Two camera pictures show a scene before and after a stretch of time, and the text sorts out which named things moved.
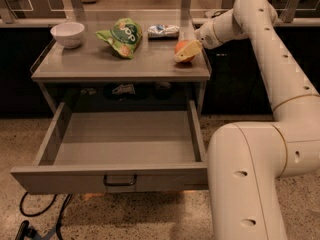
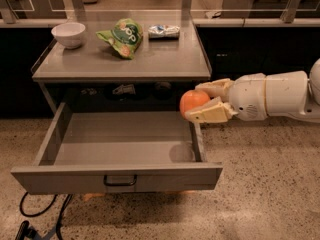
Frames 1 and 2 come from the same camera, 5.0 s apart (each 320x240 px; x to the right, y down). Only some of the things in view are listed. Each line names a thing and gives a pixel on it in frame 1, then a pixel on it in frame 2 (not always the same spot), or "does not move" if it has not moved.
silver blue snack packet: x=163 y=32 does not move
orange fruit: x=181 y=44 → x=191 y=99
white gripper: x=207 y=35 → x=247 y=96
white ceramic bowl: x=68 y=33 does not move
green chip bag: x=124 y=37 does not move
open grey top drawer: x=118 y=151 does not move
